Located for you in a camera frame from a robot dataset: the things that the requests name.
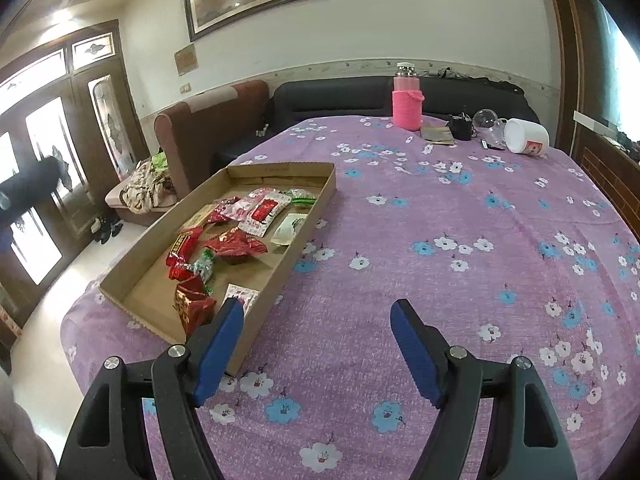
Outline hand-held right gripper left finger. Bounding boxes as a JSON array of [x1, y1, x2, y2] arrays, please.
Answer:
[[56, 298, 245, 480]]

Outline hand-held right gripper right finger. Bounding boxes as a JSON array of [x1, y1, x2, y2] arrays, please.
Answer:
[[391, 299, 578, 480]]

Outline red packet with gold print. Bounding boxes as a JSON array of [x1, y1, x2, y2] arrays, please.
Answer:
[[173, 276, 217, 337]]

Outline white packet with pink print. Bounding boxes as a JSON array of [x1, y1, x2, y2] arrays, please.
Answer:
[[222, 283, 261, 319]]

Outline green and white candy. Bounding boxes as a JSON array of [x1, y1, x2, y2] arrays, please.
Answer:
[[187, 249, 218, 295]]

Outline cardboard box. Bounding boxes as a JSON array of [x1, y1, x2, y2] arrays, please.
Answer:
[[99, 161, 337, 377]]

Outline large red snack bag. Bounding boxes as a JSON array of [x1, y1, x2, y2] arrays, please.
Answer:
[[204, 227, 269, 264]]

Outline red snack packet with figure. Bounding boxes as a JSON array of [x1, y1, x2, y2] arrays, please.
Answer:
[[166, 227, 206, 282]]

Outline beige snack packet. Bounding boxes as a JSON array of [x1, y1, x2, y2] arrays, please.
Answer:
[[181, 204, 214, 232]]

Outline white and green snack packet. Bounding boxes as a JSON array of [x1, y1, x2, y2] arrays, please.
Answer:
[[272, 213, 309, 247]]

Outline pink cartoon snack packet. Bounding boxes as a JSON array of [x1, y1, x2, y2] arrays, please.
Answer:
[[222, 195, 258, 222]]

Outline white packet with red label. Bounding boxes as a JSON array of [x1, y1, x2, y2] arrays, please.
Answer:
[[238, 190, 292, 237]]

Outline clear packet with green ends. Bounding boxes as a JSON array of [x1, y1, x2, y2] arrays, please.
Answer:
[[290, 188, 319, 210]]

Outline wooden door with glass panes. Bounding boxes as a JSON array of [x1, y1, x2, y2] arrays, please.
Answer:
[[0, 19, 136, 351]]

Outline dark shoes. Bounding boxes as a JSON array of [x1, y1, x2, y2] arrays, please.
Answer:
[[89, 214, 124, 245]]

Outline pile of clothes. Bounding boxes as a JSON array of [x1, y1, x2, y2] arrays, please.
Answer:
[[121, 152, 179, 212]]

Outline purple floral tablecloth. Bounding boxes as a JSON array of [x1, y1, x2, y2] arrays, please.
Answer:
[[60, 115, 640, 480]]

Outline brown armchair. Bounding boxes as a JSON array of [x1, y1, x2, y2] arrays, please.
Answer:
[[105, 79, 271, 227]]

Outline person's grey fluffy clothing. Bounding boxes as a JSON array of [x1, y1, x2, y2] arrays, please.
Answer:
[[0, 372, 58, 480]]

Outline brown flat pouch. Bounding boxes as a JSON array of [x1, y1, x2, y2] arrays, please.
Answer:
[[420, 125, 457, 147]]

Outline small black bag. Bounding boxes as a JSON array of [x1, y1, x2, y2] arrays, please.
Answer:
[[446, 114, 474, 141]]

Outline white plastic tub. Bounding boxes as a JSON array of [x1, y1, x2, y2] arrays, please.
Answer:
[[503, 117, 551, 157]]

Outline pink bottle with knitted sleeve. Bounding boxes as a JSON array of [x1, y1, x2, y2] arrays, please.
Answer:
[[392, 62, 425, 132]]

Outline black sofa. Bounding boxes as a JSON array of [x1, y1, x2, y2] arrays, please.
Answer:
[[215, 77, 541, 167]]

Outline dark clothes on sofa back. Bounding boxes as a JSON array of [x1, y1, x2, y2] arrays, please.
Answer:
[[431, 66, 525, 95]]

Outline white window ledge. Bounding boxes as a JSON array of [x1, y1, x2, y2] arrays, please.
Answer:
[[573, 110, 621, 137]]

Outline window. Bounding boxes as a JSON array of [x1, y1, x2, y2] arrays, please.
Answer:
[[592, 0, 640, 161]]

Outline small wall plaque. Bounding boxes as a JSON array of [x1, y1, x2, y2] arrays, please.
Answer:
[[174, 44, 199, 77]]

